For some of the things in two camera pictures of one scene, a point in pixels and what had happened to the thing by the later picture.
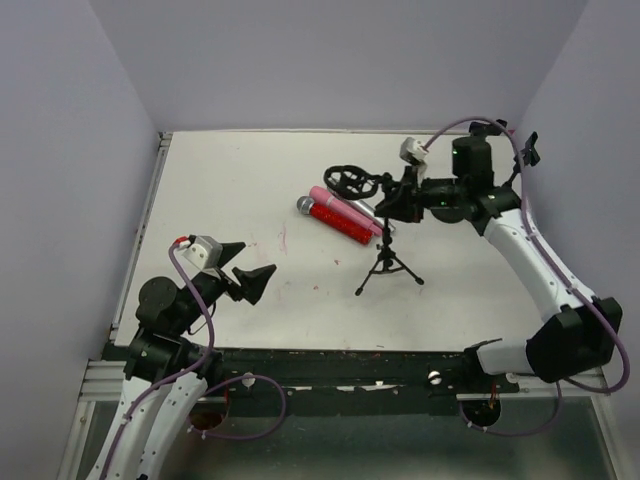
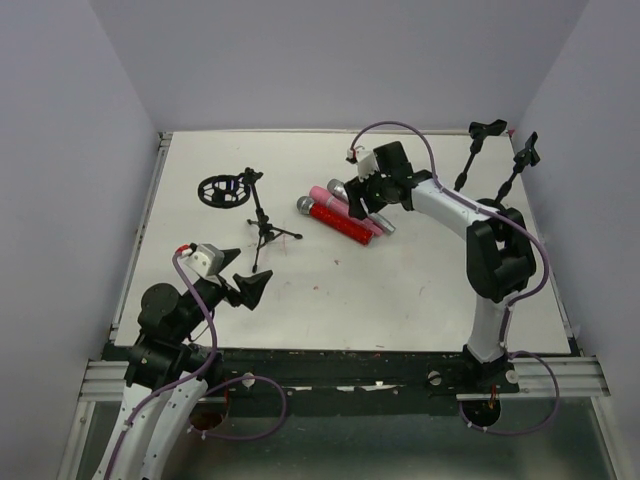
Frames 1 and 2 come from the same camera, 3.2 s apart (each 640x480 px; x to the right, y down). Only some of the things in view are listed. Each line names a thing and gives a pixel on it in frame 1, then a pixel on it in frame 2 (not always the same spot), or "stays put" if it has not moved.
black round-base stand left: [481, 129] stays put
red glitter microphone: [335, 220] stays put
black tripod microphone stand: [348, 182] to [227, 191]
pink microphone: [321, 197] stays put
